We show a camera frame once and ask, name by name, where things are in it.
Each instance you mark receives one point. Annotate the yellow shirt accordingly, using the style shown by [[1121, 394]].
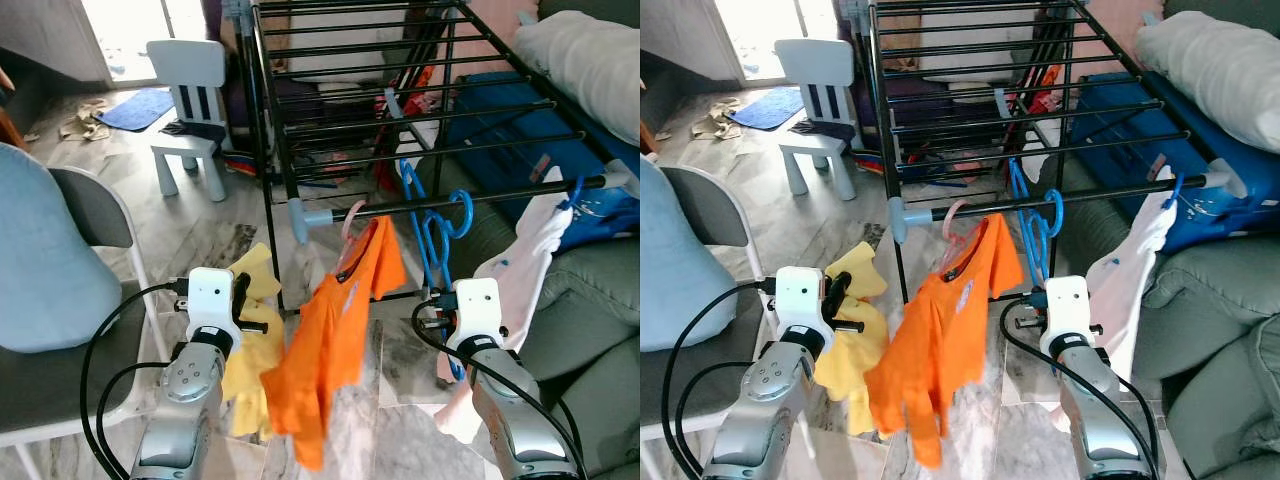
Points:
[[255, 370], [850, 370]]

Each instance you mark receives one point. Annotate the blue plastic hanger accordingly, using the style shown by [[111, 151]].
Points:
[[1176, 187], [1058, 205], [577, 188], [466, 205]]

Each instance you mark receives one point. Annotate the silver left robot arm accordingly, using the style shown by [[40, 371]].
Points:
[[180, 400], [765, 400]]

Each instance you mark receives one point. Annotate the pink hanger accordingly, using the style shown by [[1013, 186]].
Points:
[[948, 220], [347, 222]]

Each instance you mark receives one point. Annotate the orange shirt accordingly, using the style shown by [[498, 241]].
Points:
[[940, 340], [330, 340]]

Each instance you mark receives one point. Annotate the white shirt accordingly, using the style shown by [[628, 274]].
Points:
[[530, 260], [1130, 260]]

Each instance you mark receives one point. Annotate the black metal drying rack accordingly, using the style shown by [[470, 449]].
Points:
[[1080, 195], [500, 194]]

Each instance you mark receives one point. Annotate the green leather sofa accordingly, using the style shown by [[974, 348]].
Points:
[[1220, 300], [600, 300]]

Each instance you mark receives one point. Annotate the light blue cushion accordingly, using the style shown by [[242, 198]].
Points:
[[680, 260], [50, 260]]

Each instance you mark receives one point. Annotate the dark folded cloth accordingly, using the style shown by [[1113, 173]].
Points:
[[820, 129], [195, 130]]

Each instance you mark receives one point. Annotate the grey folding chair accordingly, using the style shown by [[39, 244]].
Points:
[[690, 390], [60, 390]]

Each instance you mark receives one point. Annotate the blue floor mat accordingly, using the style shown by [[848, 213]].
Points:
[[135, 110], [765, 108]]

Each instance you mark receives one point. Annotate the beige floor cloth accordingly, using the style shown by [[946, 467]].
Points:
[[85, 122], [715, 120]]

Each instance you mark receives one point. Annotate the blue storage box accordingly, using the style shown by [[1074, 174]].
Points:
[[500, 110], [1130, 110]]

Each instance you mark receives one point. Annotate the white child chair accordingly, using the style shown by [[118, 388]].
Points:
[[187, 65], [815, 62]]

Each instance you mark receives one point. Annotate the white folded duvet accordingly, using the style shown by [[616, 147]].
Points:
[[590, 60], [1220, 65]]

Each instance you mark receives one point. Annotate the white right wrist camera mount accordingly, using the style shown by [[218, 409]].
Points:
[[1065, 305], [478, 305]]

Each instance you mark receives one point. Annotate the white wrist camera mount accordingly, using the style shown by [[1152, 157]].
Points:
[[208, 300], [798, 300], [1065, 305], [478, 305]]

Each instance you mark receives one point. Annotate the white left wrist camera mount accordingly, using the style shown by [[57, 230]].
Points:
[[208, 300], [798, 300]]

